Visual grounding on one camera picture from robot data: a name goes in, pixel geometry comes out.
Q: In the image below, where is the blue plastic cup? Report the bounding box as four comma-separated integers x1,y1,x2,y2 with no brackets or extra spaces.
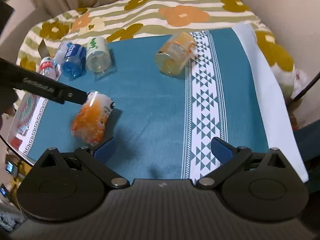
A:
61,44,86,80

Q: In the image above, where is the white clear plastic cup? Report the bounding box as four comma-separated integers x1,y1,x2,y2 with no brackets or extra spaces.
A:
54,41,72,64

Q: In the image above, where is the green white plastic cup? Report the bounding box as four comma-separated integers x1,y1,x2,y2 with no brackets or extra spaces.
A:
86,36,111,73

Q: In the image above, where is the orange clear plastic cup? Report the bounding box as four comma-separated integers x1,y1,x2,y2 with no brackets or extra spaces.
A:
155,32,196,76

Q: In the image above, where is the red label plastic bottle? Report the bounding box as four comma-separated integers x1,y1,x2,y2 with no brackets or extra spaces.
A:
39,56,56,80

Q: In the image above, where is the black grabber tool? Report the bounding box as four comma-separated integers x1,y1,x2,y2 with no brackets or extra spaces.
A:
1,59,87,105

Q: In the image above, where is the blue patterned table cloth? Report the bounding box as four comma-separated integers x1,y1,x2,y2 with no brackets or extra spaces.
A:
8,22,310,183

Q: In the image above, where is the floral striped bed sheet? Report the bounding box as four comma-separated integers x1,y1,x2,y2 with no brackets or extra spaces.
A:
16,0,295,98

